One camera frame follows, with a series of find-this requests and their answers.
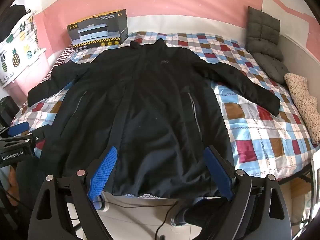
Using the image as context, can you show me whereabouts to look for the checked bed sheet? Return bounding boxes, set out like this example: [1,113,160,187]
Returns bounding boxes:
[11,31,319,181]

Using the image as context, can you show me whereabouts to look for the person's dark trouser leg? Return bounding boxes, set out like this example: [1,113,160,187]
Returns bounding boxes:
[186,197,241,240]

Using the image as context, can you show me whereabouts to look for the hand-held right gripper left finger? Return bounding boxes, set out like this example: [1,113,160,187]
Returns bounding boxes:
[27,146,118,240]

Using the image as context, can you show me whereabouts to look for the black jacket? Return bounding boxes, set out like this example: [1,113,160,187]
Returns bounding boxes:
[27,40,281,198]

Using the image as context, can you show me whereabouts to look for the person's shoe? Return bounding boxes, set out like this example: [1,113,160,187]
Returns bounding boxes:
[171,206,198,227]

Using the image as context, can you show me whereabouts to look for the floral pillow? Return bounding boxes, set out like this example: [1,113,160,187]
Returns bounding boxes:
[284,73,320,145]

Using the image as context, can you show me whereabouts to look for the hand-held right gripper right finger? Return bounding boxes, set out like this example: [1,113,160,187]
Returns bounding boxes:
[203,145,293,240]

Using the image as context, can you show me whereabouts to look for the pink storage bin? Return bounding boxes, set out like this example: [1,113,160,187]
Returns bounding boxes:
[2,76,28,105]

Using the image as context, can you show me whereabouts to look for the grey tufted seat cushion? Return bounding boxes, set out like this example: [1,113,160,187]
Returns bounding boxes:
[246,5,290,85]

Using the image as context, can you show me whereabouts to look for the cardboard appliance box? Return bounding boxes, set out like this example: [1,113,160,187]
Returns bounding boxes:
[67,9,129,50]

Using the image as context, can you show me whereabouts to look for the black cable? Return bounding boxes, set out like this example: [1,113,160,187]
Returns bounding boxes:
[106,200,181,240]

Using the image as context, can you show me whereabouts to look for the red white striped cloth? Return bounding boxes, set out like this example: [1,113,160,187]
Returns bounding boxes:
[47,45,76,80]

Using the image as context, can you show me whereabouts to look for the black case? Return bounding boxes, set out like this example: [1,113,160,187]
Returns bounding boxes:
[0,96,20,128]

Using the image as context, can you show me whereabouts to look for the dark hanging clothes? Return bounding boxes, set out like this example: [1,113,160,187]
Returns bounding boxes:
[0,4,32,46]

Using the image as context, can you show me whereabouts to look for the black metal bed frame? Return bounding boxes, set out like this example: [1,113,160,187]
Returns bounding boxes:
[280,152,320,188]

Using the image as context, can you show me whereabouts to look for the pineapple print cloth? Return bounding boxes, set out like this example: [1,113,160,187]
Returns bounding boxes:
[0,12,47,82]

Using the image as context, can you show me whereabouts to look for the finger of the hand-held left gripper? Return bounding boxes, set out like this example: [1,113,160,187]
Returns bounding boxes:
[25,124,47,144]
[7,121,31,137]

